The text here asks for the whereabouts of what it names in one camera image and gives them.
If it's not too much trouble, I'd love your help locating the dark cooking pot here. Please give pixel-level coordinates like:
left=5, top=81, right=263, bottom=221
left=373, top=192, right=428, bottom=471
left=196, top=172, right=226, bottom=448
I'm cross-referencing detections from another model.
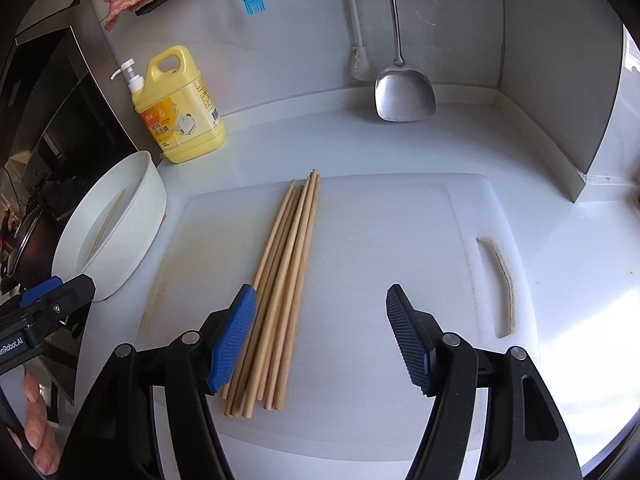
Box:
left=0, top=195, right=51, bottom=291

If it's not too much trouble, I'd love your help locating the yellow dish soap bottle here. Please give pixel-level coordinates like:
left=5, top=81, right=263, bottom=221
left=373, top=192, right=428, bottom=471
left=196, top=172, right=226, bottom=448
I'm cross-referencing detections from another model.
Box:
left=110, top=46, right=226, bottom=165

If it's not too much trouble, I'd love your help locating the window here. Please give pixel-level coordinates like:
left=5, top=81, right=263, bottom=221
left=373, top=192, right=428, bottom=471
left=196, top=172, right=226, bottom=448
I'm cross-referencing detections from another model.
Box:
left=622, top=25, right=640, bottom=186

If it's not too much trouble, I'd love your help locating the white plastic cutting board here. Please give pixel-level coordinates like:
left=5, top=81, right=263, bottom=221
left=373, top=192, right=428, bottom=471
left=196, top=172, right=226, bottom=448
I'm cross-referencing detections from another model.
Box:
left=141, top=172, right=541, bottom=466

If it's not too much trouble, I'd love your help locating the bundle of wooden chopsticks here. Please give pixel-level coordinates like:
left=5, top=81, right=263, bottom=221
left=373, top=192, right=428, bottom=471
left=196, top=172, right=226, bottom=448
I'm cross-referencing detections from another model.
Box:
left=221, top=178, right=312, bottom=418

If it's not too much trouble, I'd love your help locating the white bottle brush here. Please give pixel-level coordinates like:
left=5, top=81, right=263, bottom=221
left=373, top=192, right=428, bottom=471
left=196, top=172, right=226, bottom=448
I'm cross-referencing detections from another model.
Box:
left=340, top=0, right=370, bottom=82

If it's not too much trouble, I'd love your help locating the person's left hand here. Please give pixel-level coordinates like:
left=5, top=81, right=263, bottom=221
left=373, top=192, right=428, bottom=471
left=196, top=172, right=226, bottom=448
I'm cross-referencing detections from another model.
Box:
left=9, top=369, right=62, bottom=476

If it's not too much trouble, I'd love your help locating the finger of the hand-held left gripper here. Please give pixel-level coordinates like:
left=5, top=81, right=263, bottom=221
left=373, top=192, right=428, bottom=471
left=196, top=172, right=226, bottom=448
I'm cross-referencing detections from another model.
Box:
left=19, top=276, right=65, bottom=309
left=40, top=273, right=96, bottom=328

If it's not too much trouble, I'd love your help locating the black range hood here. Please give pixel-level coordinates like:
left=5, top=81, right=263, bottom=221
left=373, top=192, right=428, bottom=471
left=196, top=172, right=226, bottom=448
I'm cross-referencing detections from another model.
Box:
left=0, top=0, right=161, bottom=186

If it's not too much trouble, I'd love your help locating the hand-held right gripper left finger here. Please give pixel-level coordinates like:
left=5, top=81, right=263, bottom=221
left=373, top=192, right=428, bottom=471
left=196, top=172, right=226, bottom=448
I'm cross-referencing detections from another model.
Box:
left=60, top=283, right=258, bottom=480

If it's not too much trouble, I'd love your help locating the steel cooking spatula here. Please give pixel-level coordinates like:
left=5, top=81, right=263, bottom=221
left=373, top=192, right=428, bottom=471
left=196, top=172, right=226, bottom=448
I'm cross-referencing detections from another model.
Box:
left=375, top=0, right=437, bottom=122

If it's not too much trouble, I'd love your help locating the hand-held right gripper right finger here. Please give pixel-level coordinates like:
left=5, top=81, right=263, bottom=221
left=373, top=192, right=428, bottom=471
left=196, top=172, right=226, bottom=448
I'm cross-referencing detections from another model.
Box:
left=385, top=283, right=583, bottom=480

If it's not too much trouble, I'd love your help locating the white round bowl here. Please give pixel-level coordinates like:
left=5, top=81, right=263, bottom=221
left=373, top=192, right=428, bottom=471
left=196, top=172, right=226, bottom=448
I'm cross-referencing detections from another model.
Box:
left=51, top=151, right=168, bottom=302

